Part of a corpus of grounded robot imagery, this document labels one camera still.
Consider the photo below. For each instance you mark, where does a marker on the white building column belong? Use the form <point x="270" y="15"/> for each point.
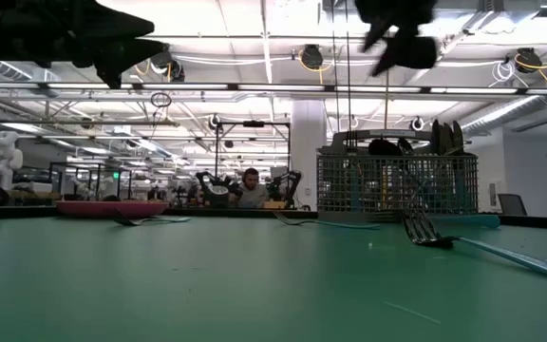
<point x="309" y="142"/>

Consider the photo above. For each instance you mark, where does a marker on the grey office chair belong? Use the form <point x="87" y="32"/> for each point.
<point x="511" y="204"/>

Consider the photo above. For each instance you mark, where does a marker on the teal spoons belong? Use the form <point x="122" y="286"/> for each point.
<point x="124" y="222"/>

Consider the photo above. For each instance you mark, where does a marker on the pink round plate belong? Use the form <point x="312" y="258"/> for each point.
<point x="112" y="209"/>

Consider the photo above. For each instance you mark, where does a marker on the yellow box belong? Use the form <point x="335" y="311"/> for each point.
<point x="275" y="205"/>

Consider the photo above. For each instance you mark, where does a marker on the black gantry frame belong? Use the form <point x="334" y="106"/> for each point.
<point x="253" y="124"/>

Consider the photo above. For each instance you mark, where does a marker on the long ceiling light bar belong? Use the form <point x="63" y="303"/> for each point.
<point x="359" y="89"/>

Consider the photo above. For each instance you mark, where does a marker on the black aluminium table frame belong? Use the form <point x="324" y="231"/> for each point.
<point x="235" y="213"/>

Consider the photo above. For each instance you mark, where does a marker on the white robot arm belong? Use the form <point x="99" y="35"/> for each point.
<point x="3" y="157"/>

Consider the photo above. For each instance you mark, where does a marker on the black background robot arm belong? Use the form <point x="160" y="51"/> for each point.
<point x="207" y="180"/>
<point x="290" y="179"/>

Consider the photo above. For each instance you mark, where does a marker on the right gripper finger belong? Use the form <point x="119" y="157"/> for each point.
<point x="413" y="52"/>
<point x="379" y="33"/>

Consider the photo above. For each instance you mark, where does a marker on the silver ventilation duct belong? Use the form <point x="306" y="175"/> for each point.
<point x="492" y="116"/>

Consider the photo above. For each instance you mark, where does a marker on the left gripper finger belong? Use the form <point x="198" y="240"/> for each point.
<point x="117" y="21"/>
<point x="121" y="54"/>

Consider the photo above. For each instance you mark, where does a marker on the person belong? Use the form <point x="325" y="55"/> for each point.
<point x="252" y="195"/>

